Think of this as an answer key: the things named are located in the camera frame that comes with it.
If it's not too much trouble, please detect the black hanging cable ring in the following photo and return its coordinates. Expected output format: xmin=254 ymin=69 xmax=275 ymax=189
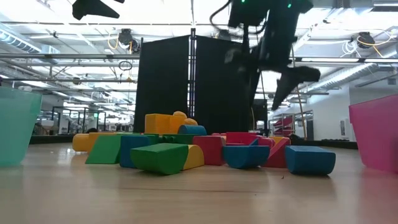
xmin=118 ymin=60 xmax=133 ymax=72

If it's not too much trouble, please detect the teal translucent plastic bin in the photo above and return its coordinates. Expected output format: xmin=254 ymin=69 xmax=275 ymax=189
xmin=0 ymin=86 xmax=43 ymax=167

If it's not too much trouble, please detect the black folding partition screen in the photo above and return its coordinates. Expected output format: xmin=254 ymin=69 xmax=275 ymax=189
xmin=133 ymin=34 xmax=251 ymax=134

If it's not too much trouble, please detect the blue half-round wooden block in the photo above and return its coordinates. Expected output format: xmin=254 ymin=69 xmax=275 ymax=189
xmin=177 ymin=124 xmax=208 ymax=136

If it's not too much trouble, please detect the yellow plastic building block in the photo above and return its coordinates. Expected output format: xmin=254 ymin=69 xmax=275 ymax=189
xmin=144 ymin=111 xmax=199 ymax=135
xmin=72 ymin=132 xmax=118 ymax=153

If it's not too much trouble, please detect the red storage rack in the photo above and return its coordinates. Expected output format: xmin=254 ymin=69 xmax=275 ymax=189
xmin=269 ymin=110 xmax=314 ymax=141

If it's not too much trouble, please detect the silver ventilation duct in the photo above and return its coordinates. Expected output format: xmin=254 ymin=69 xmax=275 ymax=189
xmin=0 ymin=29 xmax=60 ymax=55
xmin=298 ymin=51 xmax=398 ymax=94

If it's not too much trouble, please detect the black hanging cable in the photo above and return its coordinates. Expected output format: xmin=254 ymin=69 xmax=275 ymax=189
xmin=259 ymin=72 xmax=266 ymax=101

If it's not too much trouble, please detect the red plastic building block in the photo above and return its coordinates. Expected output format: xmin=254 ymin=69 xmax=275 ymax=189
xmin=257 ymin=136 xmax=276 ymax=149
xmin=226 ymin=131 xmax=259 ymax=146

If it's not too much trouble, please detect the yellow arch wooden block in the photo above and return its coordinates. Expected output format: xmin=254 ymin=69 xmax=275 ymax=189
xmin=182 ymin=144 xmax=205 ymax=171

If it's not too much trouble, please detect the red translucent plastic bin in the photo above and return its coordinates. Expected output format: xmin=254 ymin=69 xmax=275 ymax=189
xmin=348 ymin=94 xmax=398 ymax=174

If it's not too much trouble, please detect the grey overhead pipe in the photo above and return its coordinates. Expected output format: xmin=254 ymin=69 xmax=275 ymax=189
xmin=0 ymin=77 xmax=137 ymax=83
xmin=0 ymin=52 xmax=398 ymax=65

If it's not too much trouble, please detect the green wooden wedge block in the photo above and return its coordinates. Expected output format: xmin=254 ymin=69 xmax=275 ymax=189
xmin=85 ymin=134 xmax=123 ymax=165

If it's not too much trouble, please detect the black ceiling cable reel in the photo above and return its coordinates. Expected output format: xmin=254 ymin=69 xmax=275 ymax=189
xmin=118 ymin=28 xmax=141 ymax=54
xmin=356 ymin=31 xmax=376 ymax=49

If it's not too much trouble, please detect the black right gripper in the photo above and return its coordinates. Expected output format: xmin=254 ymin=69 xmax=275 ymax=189
xmin=224 ymin=12 xmax=321 ymax=111

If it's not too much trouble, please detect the long green plastic building block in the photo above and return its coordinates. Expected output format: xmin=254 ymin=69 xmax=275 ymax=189
xmin=161 ymin=133 xmax=200 ymax=144

